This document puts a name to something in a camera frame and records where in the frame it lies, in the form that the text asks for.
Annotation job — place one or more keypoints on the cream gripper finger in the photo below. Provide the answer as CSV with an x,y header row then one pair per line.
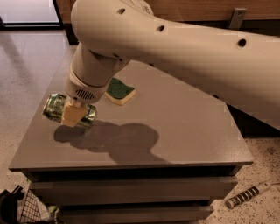
x,y
73,112

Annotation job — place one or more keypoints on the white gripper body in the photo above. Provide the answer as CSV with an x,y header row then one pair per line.
x,y
80,89

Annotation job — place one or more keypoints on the green soda can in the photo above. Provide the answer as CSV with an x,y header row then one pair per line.
x,y
54,107

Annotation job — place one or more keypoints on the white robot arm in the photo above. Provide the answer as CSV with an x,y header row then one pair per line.
x,y
242,69

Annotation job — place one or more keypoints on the green yellow sponge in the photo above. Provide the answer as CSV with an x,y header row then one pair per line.
x,y
118,92

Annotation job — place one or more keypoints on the grey drawer cabinet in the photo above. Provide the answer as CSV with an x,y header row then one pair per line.
x,y
167,130

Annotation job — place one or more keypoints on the upper grey drawer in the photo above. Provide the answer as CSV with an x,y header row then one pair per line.
x,y
122,191

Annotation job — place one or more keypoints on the grey drawer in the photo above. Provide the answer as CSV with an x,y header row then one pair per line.
x,y
137,215
122,191

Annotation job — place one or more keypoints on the lower grey drawer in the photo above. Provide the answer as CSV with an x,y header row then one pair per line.
x,y
137,215

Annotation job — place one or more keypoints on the white power strip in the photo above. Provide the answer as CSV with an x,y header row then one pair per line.
x,y
247,194

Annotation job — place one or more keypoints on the black wire basket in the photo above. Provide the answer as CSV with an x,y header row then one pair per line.
x,y
30,209

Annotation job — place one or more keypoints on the right metal bracket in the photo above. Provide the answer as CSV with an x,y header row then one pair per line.
x,y
235,21

